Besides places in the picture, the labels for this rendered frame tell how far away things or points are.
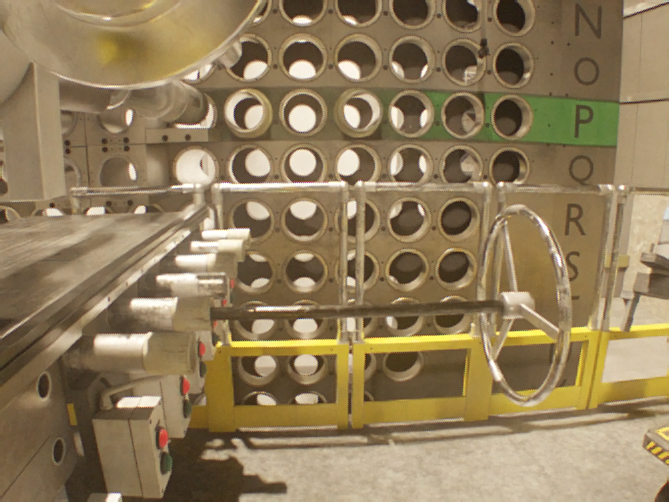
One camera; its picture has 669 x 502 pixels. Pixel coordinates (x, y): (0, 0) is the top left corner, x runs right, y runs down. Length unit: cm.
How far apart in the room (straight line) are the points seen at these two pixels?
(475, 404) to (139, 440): 161
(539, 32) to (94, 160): 239
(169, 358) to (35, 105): 47
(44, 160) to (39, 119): 7
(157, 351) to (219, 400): 132
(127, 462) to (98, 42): 61
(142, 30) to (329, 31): 204
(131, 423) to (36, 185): 42
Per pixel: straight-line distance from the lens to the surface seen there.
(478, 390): 213
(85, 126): 240
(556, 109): 293
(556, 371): 84
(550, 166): 292
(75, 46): 66
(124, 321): 91
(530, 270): 297
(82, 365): 77
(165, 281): 106
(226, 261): 119
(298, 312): 87
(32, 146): 89
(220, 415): 206
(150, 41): 62
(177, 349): 71
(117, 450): 82
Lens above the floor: 116
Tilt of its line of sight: 13 degrees down
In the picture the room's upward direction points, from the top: straight up
